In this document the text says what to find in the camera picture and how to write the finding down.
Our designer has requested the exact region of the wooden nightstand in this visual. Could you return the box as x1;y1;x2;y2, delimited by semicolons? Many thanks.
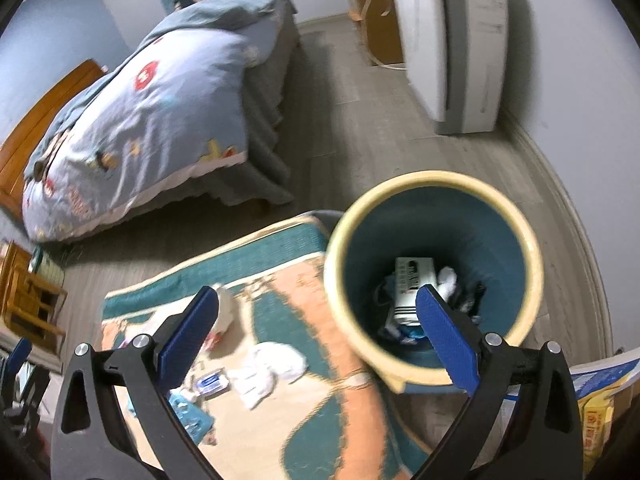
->
0;240;68;356

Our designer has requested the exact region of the wooden television cabinet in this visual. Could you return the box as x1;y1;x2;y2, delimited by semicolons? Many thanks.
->
342;0;406;67

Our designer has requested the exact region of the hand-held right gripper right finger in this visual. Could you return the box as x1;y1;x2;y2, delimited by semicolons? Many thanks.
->
415;284;586;480

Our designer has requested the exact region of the small blue white packet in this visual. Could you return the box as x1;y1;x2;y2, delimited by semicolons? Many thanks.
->
192;369;232;397

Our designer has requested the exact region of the wooden bed frame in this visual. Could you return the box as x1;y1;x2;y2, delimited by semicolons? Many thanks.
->
0;58;108;208

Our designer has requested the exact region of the grey bed skirt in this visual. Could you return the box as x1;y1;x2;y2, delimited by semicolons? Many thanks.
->
125;0;303;208

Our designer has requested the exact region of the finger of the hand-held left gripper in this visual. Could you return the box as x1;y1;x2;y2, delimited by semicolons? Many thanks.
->
19;367;51;413
7;338;32;396

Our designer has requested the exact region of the white red wrapper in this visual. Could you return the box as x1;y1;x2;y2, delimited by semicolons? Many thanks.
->
206;284;236;348

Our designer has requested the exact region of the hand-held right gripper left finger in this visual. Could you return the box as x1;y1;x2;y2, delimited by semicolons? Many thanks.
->
50;285;223;480

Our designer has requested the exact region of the bed with cartoon blue duvet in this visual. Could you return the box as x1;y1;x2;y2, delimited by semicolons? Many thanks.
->
22;0;293;243

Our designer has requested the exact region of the yellow teal waste bin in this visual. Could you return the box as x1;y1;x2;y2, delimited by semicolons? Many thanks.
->
324;170;545;395

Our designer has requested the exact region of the white cable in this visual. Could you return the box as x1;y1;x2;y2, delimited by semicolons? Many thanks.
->
357;0;408;68

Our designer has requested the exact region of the white medicine box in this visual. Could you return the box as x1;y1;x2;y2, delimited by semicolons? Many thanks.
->
387;256;436;328

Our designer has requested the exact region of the white air purifier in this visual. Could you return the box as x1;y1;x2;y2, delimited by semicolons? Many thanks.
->
387;0;510;136

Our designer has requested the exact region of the cardboard box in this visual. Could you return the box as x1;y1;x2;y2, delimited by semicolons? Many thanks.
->
500;347;640;480

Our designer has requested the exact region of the yellow packet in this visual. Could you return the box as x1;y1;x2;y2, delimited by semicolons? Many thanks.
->
577;392;616;466

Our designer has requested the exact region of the patterned quilted cushion mat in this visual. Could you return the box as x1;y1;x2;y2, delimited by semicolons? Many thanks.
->
100;215;401;480

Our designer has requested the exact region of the small green white bin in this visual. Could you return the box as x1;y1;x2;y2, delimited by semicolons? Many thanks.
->
31;247;66;286

